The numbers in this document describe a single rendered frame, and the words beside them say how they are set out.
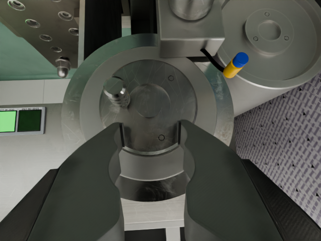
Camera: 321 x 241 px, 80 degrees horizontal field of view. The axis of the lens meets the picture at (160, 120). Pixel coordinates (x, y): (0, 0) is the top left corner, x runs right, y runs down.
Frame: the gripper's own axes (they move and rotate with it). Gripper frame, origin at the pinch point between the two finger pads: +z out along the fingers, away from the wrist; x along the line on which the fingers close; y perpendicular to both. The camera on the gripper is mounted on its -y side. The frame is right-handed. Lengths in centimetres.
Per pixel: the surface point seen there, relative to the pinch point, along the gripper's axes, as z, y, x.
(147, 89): 4.0, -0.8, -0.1
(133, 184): 0.6, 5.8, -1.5
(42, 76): 286, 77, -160
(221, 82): 5.9, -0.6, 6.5
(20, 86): 278, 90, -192
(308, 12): 11.0, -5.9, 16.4
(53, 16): 30.5, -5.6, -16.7
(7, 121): 33, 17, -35
